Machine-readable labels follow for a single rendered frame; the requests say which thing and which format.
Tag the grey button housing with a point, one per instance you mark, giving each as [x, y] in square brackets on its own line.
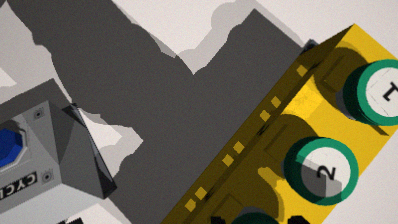
[50, 166]

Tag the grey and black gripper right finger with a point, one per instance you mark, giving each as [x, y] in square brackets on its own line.
[297, 220]

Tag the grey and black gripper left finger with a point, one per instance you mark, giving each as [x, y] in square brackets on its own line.
[217, 220]

